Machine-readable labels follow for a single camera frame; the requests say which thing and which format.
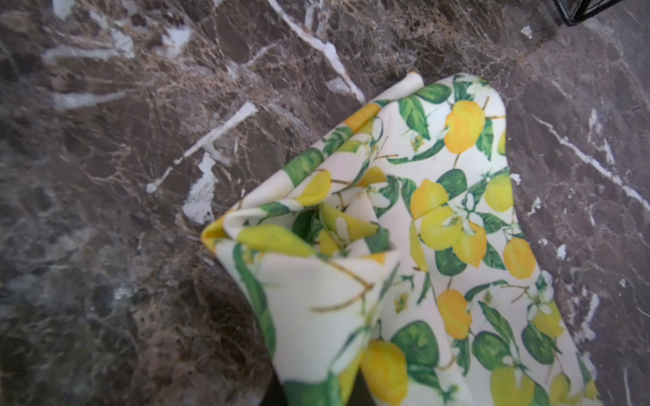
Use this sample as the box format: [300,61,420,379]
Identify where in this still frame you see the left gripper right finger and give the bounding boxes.
[347,370,376,406]

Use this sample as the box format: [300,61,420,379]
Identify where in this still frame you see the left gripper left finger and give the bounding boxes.
[260,375,288,406]

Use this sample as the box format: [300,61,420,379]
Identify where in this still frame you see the black wire basket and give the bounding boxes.
[553,0,622,26]

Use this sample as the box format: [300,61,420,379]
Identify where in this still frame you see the green lemon print skirt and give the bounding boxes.
[201,74,601,405]

